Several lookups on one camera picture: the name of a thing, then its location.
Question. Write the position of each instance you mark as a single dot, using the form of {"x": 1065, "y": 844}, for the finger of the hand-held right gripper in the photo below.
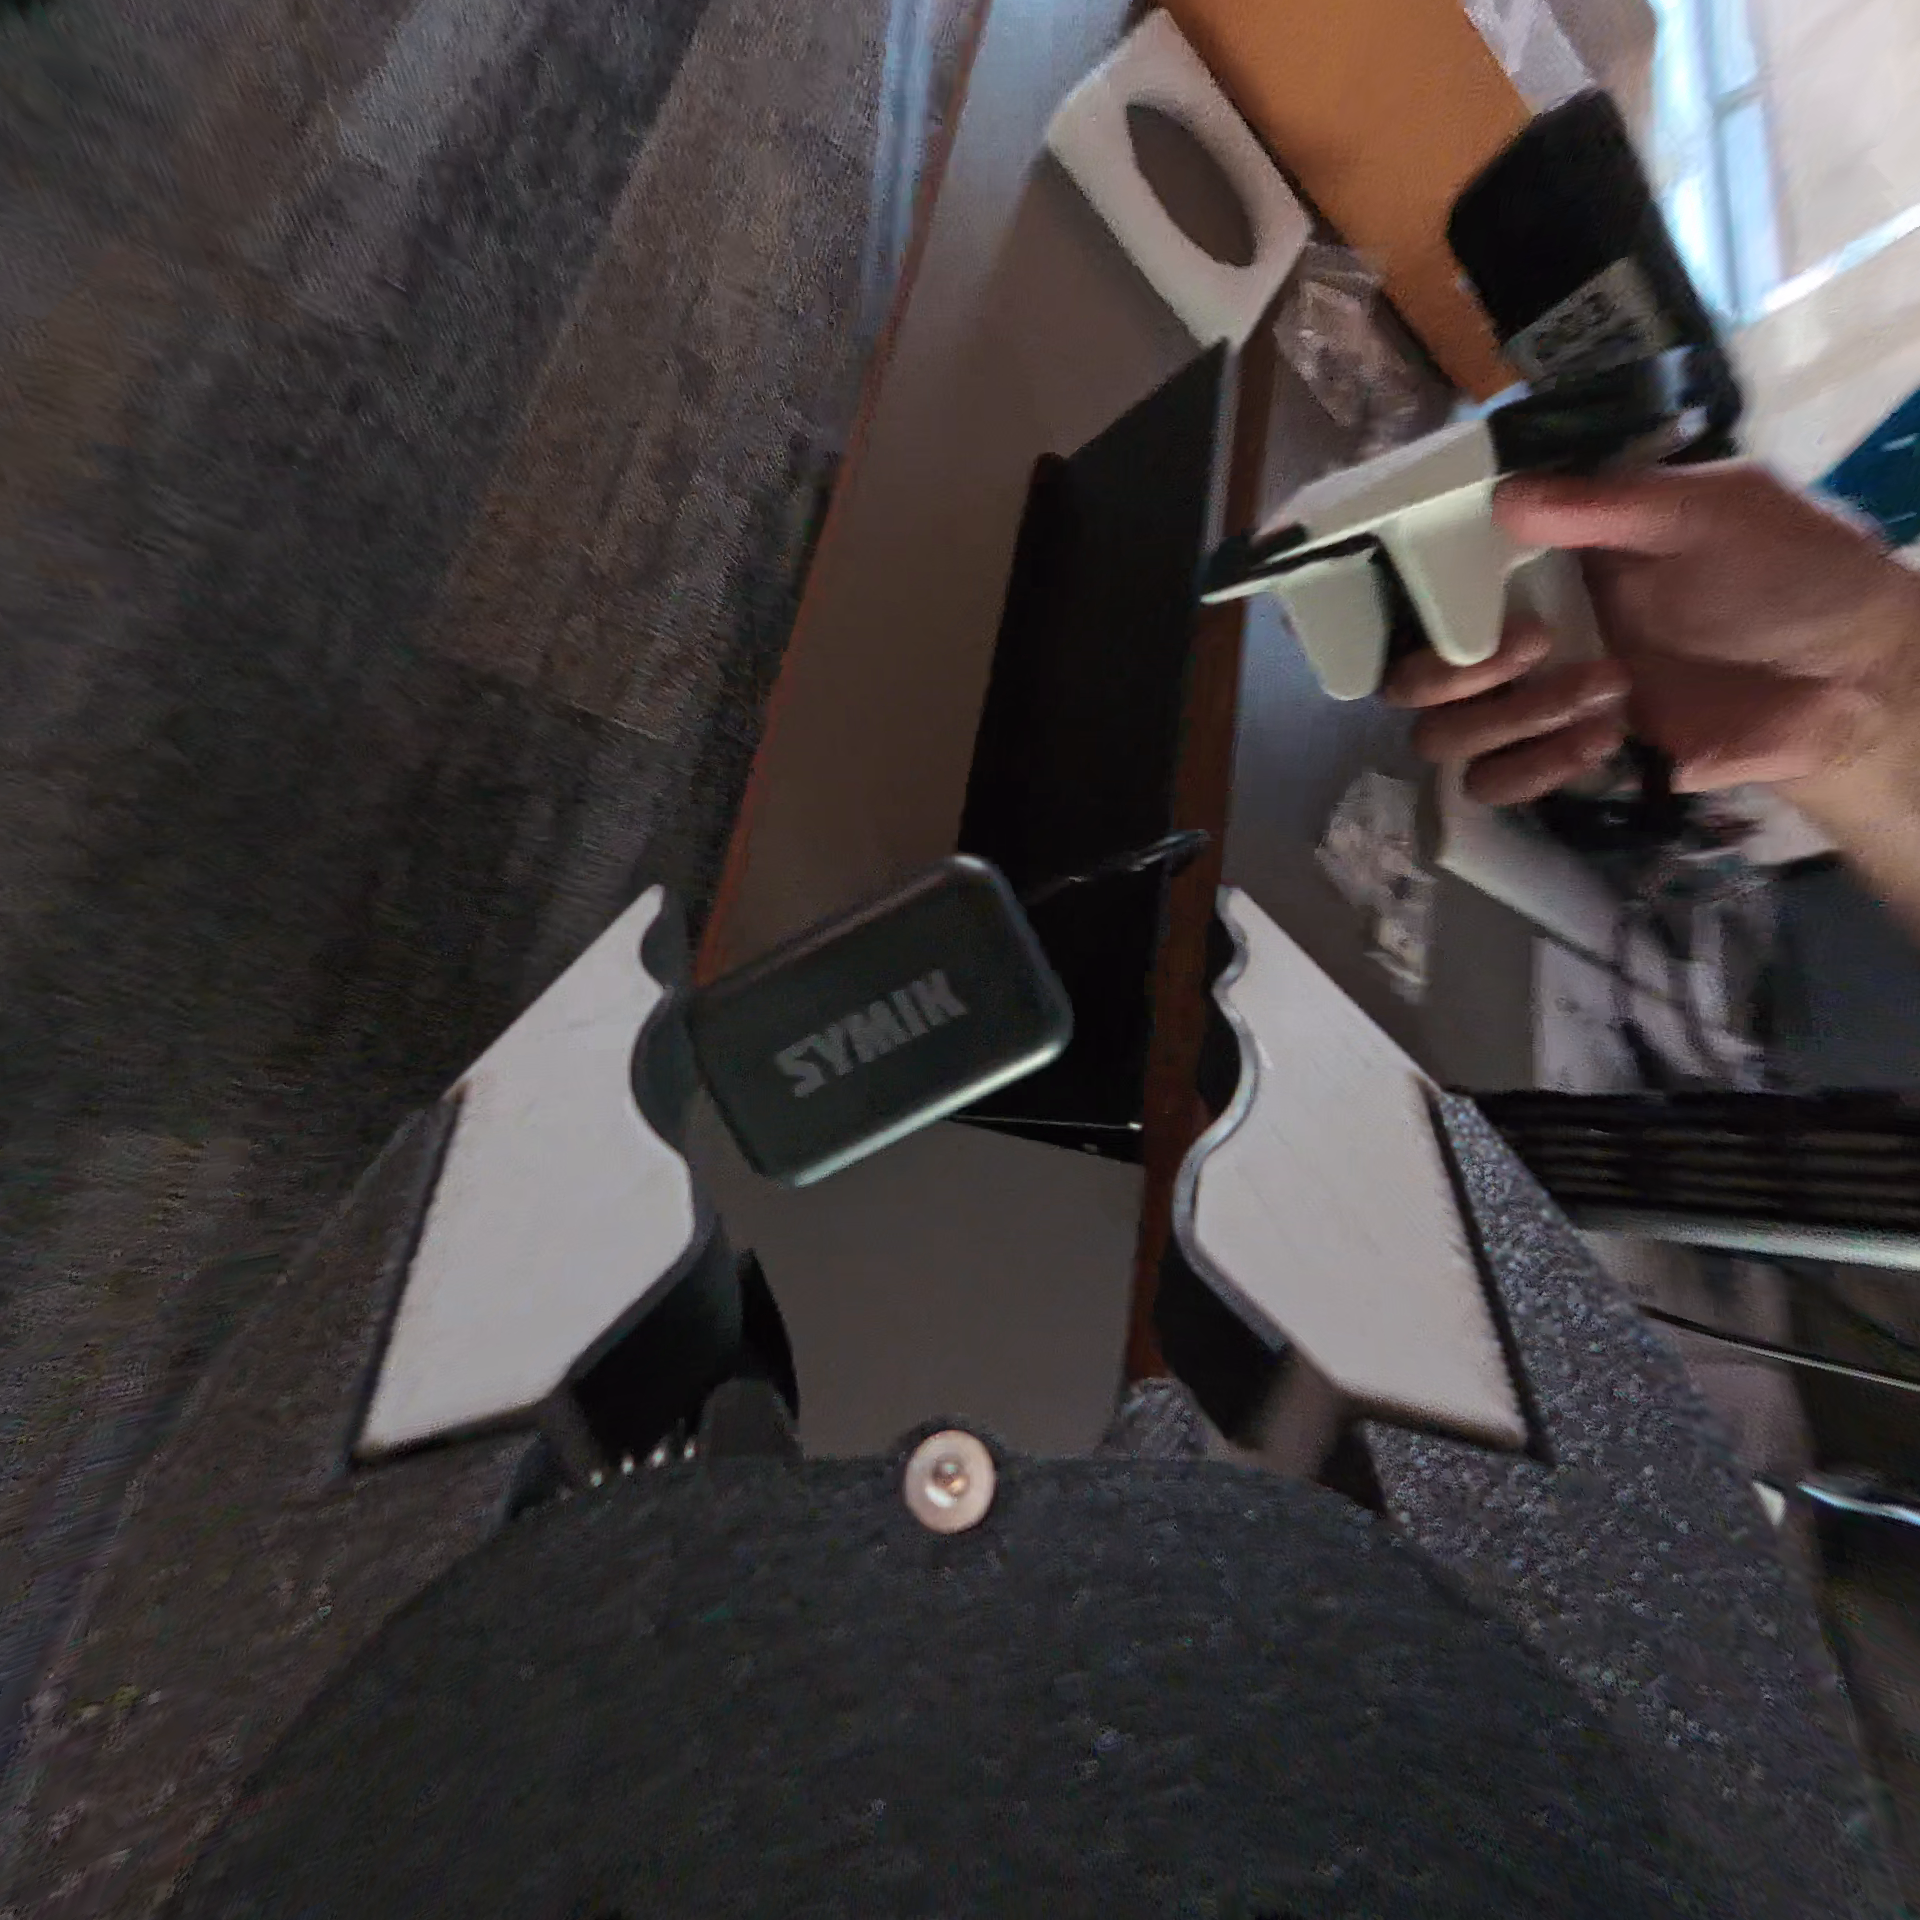
{"x": 1396, "y": 495}
{"x": 1287, "y": 584}

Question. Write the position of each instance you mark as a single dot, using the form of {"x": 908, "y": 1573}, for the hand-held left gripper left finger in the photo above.
{"x": 539, "y": 1204}

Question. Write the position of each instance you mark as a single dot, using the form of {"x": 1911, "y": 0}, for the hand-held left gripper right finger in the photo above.
{"x": 1354, "y": 1232}

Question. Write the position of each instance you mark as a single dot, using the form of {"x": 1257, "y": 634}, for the cardboard box with foam insert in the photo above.
{"x": 1354, "y": 120}

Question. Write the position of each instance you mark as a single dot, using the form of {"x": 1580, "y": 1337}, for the grey desk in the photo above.
{"x": 932, "y": 1307}

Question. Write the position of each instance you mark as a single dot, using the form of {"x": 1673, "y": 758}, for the person's right hand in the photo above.
{"x": 1724, "y": 633}

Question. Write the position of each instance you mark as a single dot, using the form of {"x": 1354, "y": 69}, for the pile of clear plastic bags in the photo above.
{"x": 1354, "y": 343}

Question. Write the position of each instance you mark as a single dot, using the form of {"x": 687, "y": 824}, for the black box with label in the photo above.
{"x": 1097, "y": 679}

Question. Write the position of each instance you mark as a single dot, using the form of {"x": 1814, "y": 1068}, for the small clear parts bag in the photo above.
{"x": 1373, "y": 873}

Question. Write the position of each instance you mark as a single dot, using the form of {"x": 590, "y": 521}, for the dark grey cylinder bottle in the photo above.
{"x": 1724, "y": 1171}

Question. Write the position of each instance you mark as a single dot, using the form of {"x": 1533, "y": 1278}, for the white foam piece with hole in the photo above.
{"x": 1097, "y": 135}

